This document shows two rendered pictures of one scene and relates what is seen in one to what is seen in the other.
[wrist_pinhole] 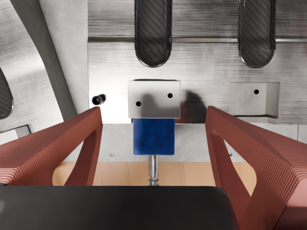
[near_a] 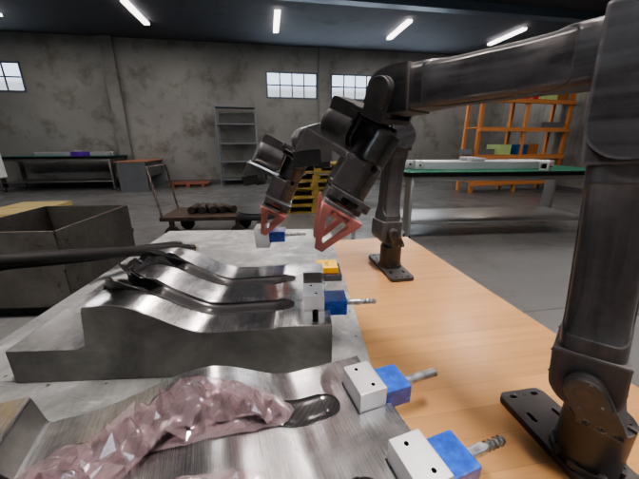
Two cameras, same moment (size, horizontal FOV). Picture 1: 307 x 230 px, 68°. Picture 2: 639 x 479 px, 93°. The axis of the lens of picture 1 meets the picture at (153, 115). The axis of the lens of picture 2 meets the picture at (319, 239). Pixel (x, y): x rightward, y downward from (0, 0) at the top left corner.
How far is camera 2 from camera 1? 0.48 m
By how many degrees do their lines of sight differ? 72
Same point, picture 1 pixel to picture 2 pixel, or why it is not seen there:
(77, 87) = not seen: hidden behind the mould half
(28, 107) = (326, 382)
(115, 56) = (287, 316)
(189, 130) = (337, 328)
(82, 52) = not seen: hidden behind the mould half
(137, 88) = (307, 293)
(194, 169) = (364, 325)
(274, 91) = (307, 277)
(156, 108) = (318, 288)
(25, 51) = (277, 379)
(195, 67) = (295, 292)
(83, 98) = not seen: hidden behind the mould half
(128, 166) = (373, 357)
